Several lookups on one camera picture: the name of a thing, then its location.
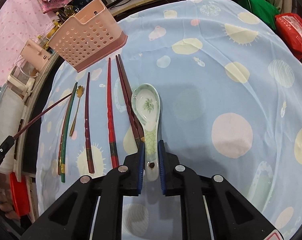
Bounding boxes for dark red chopstick left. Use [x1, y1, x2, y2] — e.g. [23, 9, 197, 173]
[115, 55, 142, 149]

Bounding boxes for red plastic package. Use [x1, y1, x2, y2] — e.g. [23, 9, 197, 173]
[275, 13, 302, 59]

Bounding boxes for white plastic container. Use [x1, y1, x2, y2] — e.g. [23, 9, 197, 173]
[7, 66, 36, 99]

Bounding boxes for pink small box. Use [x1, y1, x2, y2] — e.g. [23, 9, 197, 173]
[20, 39, 51, 72]

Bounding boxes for bright red chopstick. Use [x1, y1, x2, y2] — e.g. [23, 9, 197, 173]
[106, 57, 119, 168]

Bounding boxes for dark brown chopstick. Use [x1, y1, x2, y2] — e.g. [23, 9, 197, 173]
[13, 93, 71, 140]

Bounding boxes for small gold spoon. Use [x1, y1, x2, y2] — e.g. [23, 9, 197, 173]
[69, 86, 84, 137]

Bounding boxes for dark red chopstick right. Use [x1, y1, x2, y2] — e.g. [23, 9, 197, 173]
[117, 54, 145, 143]

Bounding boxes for light blue patterned tablecloth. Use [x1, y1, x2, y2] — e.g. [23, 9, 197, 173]
[36, 0, 302, 239]

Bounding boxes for dark purple chopstick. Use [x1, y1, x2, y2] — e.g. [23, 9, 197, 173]
[85, 72, 95, 174]

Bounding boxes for red object at floor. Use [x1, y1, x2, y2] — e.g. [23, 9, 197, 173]
[9, 172, 30, 217]

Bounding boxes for white green ceramic soup spoon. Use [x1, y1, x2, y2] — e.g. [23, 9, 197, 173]
[131, 83, 161, 181]

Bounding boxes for pink perforated utensil holder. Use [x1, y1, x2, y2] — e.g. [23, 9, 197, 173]
[48, 0, 127, 73]

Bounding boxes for dark green red chopstick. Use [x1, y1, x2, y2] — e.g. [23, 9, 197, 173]
[58, 82, 78, 176]

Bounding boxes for green fabric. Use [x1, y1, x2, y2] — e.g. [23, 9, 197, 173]
[237, 0, 280, 30]

